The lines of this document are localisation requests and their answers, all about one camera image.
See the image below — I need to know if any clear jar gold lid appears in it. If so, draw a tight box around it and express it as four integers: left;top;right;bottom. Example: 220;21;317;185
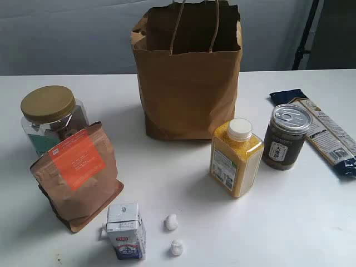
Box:
21;85;89;156

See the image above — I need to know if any brown paper shopping bag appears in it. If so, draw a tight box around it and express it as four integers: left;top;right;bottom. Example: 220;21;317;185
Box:
131;1;243;140

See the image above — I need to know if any dark pull-tab tea can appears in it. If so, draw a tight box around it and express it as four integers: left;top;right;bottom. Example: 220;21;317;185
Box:
262;104;312;170

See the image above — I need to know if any navy beige noodle packet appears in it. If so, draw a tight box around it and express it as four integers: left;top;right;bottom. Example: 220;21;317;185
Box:
270;89;355;178

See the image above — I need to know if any white backdrop cloth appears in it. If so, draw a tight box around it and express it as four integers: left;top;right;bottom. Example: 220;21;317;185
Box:
1;1;312;75

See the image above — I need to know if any brown pouch orange label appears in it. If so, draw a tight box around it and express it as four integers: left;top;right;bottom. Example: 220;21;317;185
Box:
30;122;124;233

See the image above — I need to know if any yellow millet plastic bottle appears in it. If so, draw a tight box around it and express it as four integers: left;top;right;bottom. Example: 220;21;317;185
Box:
210;118;264;198

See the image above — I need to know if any small white milk carton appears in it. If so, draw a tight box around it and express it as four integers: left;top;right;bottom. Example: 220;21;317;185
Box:
100;202;146;260

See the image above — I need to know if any black stand pole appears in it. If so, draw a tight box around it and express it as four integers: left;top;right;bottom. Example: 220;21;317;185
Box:
291;0;320;71

